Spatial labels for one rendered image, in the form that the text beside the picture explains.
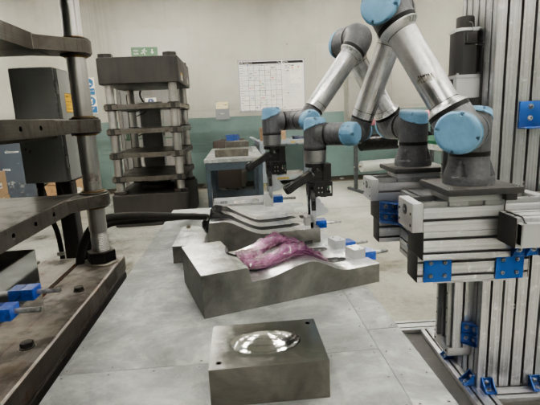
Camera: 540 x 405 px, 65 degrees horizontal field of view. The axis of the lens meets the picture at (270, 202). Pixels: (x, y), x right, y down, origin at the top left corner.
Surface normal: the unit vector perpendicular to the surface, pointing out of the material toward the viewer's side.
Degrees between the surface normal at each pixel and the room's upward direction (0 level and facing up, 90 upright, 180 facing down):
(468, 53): 90
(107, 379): 0
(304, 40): 90
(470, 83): 90
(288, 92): 90
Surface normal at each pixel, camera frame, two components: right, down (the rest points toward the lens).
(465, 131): -0.50, 0.30
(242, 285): 0.37, 0.17
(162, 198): 0.08, 0.19
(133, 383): -0.04, -0.98
